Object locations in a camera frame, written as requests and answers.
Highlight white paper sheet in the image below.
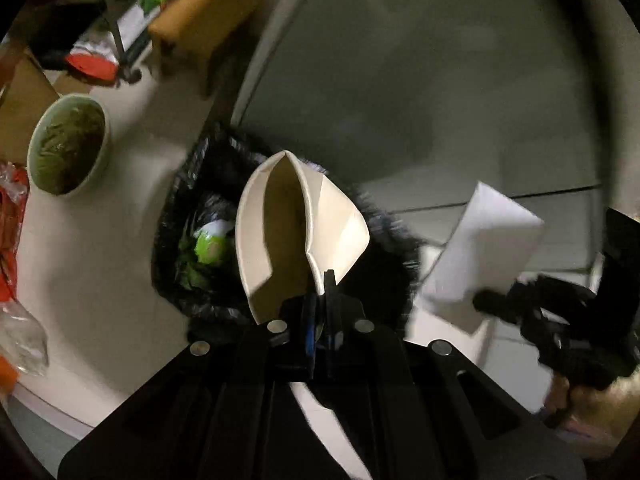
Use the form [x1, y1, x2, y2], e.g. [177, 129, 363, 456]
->
[414, 182, 544, 334]

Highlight red and white package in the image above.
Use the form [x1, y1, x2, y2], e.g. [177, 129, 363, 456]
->
[63, 0, 169, 84]

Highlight clear plastic bag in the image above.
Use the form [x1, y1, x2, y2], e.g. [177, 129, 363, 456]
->
[0, 298, 49, 376]

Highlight crushed white paper cup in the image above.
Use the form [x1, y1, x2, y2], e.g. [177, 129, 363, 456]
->
[235, 151, 370, 324]

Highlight red plastic bag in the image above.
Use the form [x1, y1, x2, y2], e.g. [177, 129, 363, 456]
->
[0, 162, 29, 302]

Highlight right hand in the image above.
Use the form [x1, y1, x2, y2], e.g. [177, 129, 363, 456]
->
[541, 368, 639, 460]

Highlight green bucket with vegetable scraps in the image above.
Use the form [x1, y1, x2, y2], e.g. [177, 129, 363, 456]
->
[26, 93, 111, 197]

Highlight black trash bag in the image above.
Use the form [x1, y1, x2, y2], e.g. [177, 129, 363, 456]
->
[151, 122, 420, 342]

